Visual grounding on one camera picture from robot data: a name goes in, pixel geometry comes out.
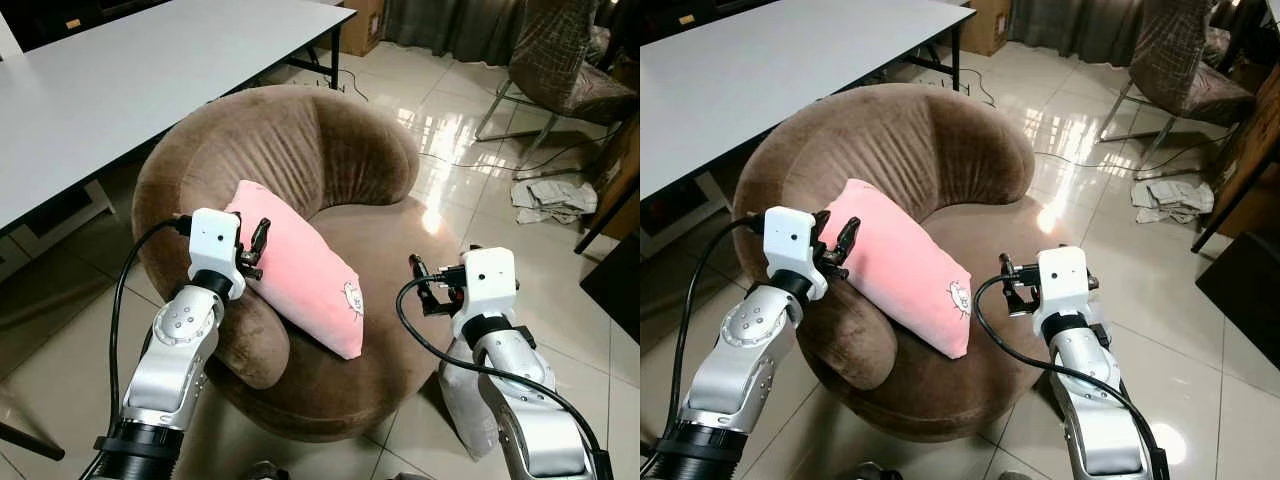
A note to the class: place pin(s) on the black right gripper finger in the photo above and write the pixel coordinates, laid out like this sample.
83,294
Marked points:
1006,266
420,268
1014,300
430,303

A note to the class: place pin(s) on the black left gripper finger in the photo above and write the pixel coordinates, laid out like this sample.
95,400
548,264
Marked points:
850,238
822,228
262,236

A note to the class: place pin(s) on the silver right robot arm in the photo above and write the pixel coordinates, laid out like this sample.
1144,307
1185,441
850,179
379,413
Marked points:
1100,410
530,410

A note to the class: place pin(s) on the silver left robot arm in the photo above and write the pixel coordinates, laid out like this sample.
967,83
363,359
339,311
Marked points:
740,370
170,370

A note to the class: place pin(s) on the pink pillow with cat print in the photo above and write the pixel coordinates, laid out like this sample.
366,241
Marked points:
300,270
905,270

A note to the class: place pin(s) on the brown round velvet sofa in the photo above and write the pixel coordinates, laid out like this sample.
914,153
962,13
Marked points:
900,140
300,140

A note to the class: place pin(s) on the black floor mat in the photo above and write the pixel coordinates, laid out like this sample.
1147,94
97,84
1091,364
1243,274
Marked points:
1245,285

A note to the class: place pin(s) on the crumpled white cloth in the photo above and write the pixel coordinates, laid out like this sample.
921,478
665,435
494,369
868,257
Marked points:
552,200
1172,200

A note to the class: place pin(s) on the white low shelf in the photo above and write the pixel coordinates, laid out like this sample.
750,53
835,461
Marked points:
680,210
55,215

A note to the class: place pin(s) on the white table with black legs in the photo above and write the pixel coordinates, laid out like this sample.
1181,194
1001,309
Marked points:
760,80
120,80

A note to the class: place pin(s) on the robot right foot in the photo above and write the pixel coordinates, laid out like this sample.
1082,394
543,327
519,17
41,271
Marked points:
1012,476
410,476

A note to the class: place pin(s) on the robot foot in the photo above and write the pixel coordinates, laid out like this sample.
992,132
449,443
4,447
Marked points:
870,472
410,476
1012,476

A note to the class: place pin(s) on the dark wooden table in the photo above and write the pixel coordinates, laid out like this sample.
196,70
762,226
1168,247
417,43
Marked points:
622,160
1250,150

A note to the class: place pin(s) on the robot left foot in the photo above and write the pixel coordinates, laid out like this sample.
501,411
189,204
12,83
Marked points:
870,472

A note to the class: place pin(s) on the brown cardboard box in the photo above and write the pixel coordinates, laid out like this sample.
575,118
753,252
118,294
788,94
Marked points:
362,25
988,25

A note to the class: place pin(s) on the grey curtain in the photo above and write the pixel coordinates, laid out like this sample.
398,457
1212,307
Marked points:
450,25
1075,25

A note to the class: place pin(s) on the plaid covered metal chair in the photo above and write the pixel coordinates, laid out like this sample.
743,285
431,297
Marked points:
570,60
1180,60

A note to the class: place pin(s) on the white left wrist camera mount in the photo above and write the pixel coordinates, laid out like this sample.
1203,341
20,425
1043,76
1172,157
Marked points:
790,240
213,240

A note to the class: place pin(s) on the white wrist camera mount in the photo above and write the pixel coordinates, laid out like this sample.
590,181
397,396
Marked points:
488,280
790,240
1062,280
213,240

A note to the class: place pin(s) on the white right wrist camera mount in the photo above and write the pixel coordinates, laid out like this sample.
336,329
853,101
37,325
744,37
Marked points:
1062,280
488,280

